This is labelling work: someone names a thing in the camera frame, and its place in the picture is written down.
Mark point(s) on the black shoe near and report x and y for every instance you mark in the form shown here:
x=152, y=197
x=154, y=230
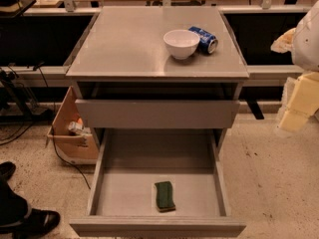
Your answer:
x=39, y=223

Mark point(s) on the grey drawer cabinet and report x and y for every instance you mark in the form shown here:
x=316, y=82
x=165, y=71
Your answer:
x=124, y=57

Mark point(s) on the black shoe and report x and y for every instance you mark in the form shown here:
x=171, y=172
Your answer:
x=7, y=169
x=39, y=223

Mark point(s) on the blue soda can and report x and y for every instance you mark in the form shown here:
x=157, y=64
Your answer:
x=207, y=41

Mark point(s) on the cardboard box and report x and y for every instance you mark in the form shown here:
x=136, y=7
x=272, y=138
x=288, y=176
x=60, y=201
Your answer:
x=75, y=148

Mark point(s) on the open grey middle drawer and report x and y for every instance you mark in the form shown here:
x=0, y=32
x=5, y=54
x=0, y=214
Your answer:
x=122, y=200

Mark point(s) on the crumpled can in box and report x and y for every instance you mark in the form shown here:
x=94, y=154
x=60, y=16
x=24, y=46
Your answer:
x=75, y=127

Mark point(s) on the white bowl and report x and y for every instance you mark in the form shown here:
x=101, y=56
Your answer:
x=181, y=44

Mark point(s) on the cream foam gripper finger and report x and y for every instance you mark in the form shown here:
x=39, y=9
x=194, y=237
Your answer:
x=283, y=44
x=300, y=101

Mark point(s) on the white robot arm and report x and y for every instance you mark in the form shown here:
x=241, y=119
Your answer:
x=305, y=46

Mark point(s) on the green sponge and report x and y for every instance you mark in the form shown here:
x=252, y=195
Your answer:
x=164, y=197

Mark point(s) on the black shoe far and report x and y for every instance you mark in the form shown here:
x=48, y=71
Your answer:
x=7, y=169

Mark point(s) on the grey top drawer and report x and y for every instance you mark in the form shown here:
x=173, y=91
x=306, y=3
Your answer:
x=157, y=114

